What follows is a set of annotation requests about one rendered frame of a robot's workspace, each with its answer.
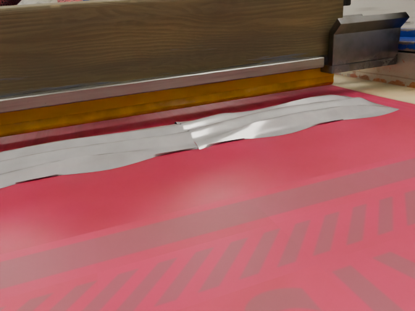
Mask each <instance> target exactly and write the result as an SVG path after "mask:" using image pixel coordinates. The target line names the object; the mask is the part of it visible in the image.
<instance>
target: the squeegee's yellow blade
mask: <svg viewBox="0 0 415 311"><path fill-rule="evenodd" d="M330 75H334V73H333V74H331V73H325V72H321V68H315V69H310V70H302V71H297V72H288V73H280V74H275V75H267V76H262V77H254V78H245V79H241V80H232V81H224V82H219V83H211V84H206V85H197V86H189V87H184V88H175V89H167V90H162V91H154V92H149V93H141V94H133V95H128V96H119V97H111V98H106V99H98V100H93V101H85V102H76V103H71V104H63V105H58V106H49V107H41V108H36V109H28V110H20V111H15V112H6V113H1V114H0V125H6V124H11V123H19V122H26V121H31V120H39V119H44V118H51V117H59V116H64V115H72V114H79V113H84V112H92V111H97V110H104V109H113V108H117V107H125V106H133V105H137V104H146V103H150V102H157V101H166V100H170V99H178V98H183V97H190V96H199V95H203V94H211V93H219V92H223V91H231V90H236V89H244V88H252V87H257V86H264V85H272V84H277V83H284V82H289V81H297V80H305V79H310V78H317V77H325V76H330Z"/></svg>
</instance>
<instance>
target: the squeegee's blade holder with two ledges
mask: <svg viewBox="0 0 415 311"><path fill-rule="evenodd" d="M322 67H324V57H320V56H313V57H304V58H299V59H290V60H280V61H275V62H266V63H261V64H251V65H242V66H237V67H228V68H219V69H214V70H205V71H199V72H190V73H181V74H176V75H166V76H161V77H152V78H143V79H137V80H128V81H120V82H114V83H105V84H100V85H91V86H81V87H76V88H67V89H58V90H52V91H43V92H38V93H29V94H19V95H15V96H5V97H0V114H1V113H6V112H15V111H20V110H28V109H36V108H41V107H49V106H58V105H63V104H71V103H76V102H85V101H93V100H98V99H106V98H111V97H119V96H128V95H133V94H141V93H149V92H154V91H162V90H167V89H175V88H184V87H189V86H197V85H206V84H211V83H219V82H224V81H232V80H241V79H245V78H254V77H262V76H267V75H275V74H280V73H288V72H297V71H302V70H310V69H315V68H322Z"/></svg>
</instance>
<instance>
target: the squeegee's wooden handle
mask: <svg viewBox="0 0 415 311"><path fill-rule="evenodd" d="M343 2H344V0H91V1H72V2H53V3H43V4H24V5H14V6H0V97H5V96H15V95H19V94H29V93H38V92H43V91H52V90H58V89H67V88H76V87H81V86H91V85H100V84H105V83H114V82H120V81H128V80H137V79H143V78H152V77H161V76H166V75H176V74H181V73H190V72H199V71H205V70H214V69H219V68H228V67H237V66H242V65H251V64H261V63H266V62H275V61H280V60H290V59H299V58H304V57H313V56H320V57H324V65H327V64H328V52H329V31H330V29H331V28H332V26H333V25H334V23H335V22H336V20H337V19H339V18H343Z"/></svg>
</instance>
